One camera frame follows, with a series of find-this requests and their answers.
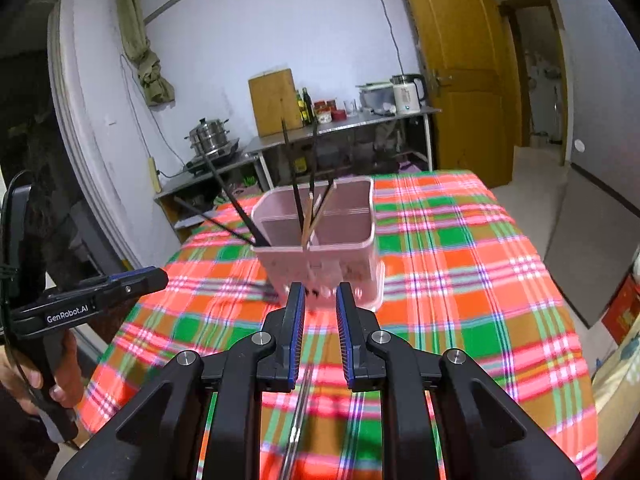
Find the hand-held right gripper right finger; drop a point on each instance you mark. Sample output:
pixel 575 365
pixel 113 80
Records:
pixel 344 335

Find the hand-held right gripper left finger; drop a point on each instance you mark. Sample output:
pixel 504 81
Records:
pixel 297 335

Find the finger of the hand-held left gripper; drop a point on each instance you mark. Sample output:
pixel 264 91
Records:
pixel 135 285

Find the pink plastic utensil holder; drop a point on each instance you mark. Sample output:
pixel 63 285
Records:
pixel 320 265

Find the metal chopstick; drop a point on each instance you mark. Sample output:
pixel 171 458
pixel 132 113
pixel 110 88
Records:
pixel 296 420

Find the wooden chopstick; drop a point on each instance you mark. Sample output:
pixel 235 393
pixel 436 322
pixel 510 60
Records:
pixel 307 220
pixel 322 205

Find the person's left hand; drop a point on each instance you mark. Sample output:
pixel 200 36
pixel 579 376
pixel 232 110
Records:
pixel 70 370

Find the beige power strip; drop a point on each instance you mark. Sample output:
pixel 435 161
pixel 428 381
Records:
pixel 154 175

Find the black chopsticks in holder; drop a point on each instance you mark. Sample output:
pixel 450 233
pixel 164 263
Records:
pixel 190 182

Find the plaid tablecloth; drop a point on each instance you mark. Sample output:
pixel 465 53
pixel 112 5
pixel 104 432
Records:
pixel 450 285

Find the black induction cooker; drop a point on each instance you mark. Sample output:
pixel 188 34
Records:
pixel 210 160

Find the stainless steel steamer pot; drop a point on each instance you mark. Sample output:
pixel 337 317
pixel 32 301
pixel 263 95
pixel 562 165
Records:
pixel 207 137

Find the purple cloth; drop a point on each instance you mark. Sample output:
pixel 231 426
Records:
pixel 411 166

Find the tall steel counter shelf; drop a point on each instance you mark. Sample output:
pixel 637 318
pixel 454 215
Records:
pixel 350 122

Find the red tin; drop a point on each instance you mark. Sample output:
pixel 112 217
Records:
pixel 339 115

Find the yellow oil bottle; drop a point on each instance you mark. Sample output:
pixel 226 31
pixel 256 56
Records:
pixel 299 110

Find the clear glass cup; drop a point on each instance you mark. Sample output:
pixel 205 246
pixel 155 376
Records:
pixel 350 107

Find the dark oil bottle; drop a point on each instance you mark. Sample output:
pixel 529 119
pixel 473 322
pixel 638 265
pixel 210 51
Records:
pixel 307 107

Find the wooden cutting board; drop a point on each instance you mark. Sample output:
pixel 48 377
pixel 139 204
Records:
pixel 275 102

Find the olive curtain cloth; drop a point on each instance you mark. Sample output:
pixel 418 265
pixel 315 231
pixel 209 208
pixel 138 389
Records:
pixel 145 55

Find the white rice cooker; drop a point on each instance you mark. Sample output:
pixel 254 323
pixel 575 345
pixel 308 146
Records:
pixel 375 96

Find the white electric kettle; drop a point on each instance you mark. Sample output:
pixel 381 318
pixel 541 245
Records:
pixel 406 95

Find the red box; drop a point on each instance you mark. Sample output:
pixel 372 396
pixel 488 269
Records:
pixel 622 310

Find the printed bedding cloth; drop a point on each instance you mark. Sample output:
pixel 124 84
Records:
pixel 620 385

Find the yellow wooden door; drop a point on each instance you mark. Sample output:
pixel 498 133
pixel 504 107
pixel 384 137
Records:
pixel 460 70

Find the grey refrigerator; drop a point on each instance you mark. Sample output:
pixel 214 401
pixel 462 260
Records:
pixel 600 160

